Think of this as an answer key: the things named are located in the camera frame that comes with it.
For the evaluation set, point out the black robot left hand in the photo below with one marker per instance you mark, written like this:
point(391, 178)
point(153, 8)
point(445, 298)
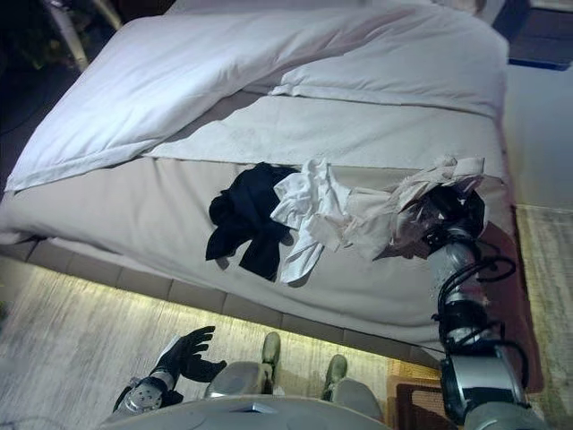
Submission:
point(190, 354)

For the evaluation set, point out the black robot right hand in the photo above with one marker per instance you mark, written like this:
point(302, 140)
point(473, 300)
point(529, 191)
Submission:
point(465, 215)

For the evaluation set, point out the cream garment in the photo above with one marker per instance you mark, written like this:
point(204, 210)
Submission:
point(371, 210)

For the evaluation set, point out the black garment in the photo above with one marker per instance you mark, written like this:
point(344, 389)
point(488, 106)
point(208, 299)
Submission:
point(242, 215)

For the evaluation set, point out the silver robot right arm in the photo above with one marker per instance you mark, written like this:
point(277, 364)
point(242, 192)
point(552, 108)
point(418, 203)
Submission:
point(479, 385)

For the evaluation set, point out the beige upholstered bed base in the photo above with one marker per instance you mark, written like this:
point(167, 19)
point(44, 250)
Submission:
point(147, 280)

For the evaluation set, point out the white textured bed sheet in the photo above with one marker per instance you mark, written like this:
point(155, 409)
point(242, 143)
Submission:
point(358, 130)

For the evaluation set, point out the bed with beige cover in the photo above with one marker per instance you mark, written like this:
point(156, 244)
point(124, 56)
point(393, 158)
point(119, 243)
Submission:
point(134, 215)

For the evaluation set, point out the grey robot left leg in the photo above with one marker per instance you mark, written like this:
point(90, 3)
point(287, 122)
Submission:
point(242, 380)

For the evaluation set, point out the grey robot leg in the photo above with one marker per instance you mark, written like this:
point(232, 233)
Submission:
point(353, 396)
point(242, 380)

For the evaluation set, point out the grey robot torso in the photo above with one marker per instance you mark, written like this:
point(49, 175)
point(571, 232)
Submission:
point(268, 416)

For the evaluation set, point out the grey robot right leg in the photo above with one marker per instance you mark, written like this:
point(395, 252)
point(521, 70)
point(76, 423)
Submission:
point(353, 396)

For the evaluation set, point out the white duvet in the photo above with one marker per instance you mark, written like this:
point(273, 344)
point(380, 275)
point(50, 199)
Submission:
point(179, 67)

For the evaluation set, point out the white legged chair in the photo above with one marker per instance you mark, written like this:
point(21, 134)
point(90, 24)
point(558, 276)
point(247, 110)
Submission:
point(74, 40)

